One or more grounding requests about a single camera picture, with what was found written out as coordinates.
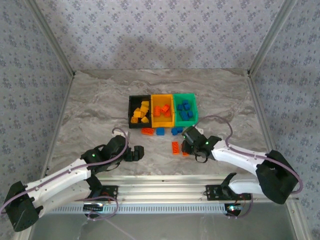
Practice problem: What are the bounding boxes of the green plastic bin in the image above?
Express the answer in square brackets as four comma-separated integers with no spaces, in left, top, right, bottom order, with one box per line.
[172,92,200,128]

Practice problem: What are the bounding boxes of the small circuit board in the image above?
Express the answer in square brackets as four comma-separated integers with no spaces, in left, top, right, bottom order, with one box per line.
[83,203,105,211]
[224,202,243,216]

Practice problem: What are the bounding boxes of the black plastic bin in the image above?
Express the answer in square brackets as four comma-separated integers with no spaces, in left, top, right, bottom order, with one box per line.
[127,94,153,129]

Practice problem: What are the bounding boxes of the yellow plastic bin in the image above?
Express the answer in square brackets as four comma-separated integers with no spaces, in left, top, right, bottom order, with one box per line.
[149,93,176,129]

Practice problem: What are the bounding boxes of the grey metal panel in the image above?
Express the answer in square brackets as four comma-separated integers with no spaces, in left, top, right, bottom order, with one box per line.
[31,212,301,240]

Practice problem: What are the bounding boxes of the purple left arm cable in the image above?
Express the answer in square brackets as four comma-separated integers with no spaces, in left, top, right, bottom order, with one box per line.
[0,127,131,216]

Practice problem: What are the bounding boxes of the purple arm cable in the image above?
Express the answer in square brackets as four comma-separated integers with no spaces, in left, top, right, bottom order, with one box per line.
[197,115,305,195]
[0,127,131,216]

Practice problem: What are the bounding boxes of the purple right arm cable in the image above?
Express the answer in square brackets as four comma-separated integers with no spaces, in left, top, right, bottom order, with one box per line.
[197,115,305,195]

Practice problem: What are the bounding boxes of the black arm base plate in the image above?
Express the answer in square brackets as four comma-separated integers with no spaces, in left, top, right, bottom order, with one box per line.
[84,184,119,202]
[205,184,252,201]

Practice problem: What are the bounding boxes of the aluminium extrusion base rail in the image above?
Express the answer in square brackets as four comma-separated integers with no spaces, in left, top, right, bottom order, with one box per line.
[37,173,298,204]

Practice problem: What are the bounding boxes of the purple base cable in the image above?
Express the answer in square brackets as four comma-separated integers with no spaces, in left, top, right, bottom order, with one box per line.
[226,193,255,220]
[82,195,137,240]

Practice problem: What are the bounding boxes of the grey slotted cable duct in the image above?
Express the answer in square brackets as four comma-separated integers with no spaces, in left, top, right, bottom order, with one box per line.
[43,203,252,215]

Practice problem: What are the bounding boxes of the aluminium table side rail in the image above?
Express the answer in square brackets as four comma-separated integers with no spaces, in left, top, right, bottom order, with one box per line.
[41,70,77,178]
[246,69,278,161]

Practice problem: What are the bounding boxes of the aluminium frame leg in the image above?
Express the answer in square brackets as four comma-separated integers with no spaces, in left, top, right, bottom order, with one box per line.
[286,199,313,240]

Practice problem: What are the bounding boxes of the aluminium frame post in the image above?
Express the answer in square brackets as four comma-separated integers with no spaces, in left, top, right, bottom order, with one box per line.
[24,0,77,76]
[246,0,300,76]

